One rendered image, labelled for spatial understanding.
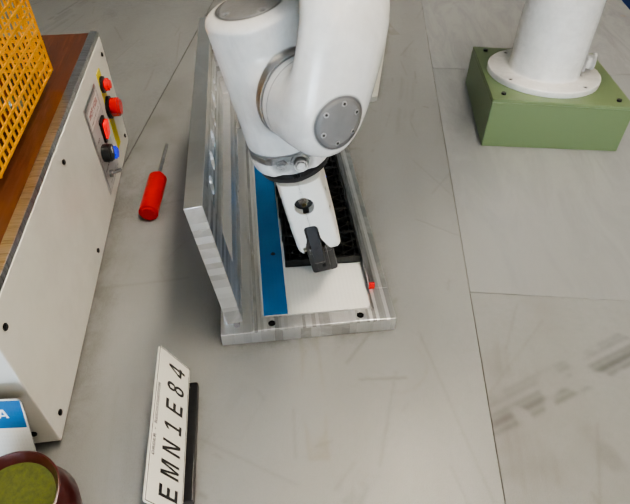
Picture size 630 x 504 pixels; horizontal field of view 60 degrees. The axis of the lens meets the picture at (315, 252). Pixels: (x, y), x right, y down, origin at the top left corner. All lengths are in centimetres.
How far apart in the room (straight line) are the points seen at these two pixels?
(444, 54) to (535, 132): 37
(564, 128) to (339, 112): 63
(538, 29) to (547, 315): 48
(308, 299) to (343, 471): 21
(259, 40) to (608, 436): 52
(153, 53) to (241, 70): 84
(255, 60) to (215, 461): 38
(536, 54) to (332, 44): 62
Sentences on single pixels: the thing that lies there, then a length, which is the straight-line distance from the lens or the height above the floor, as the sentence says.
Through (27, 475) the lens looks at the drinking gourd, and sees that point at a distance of 52.
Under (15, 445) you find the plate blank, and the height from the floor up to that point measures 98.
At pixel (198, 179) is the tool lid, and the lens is 54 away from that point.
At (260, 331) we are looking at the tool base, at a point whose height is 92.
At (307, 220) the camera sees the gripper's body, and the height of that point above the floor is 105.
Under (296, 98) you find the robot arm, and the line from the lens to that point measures 44.
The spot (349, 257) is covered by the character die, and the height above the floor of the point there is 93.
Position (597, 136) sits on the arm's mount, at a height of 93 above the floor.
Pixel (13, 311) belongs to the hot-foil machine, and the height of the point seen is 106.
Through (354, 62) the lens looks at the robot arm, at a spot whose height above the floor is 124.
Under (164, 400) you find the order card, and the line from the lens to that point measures 58.
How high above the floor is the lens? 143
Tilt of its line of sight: 45 degrees down
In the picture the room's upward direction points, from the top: straight up
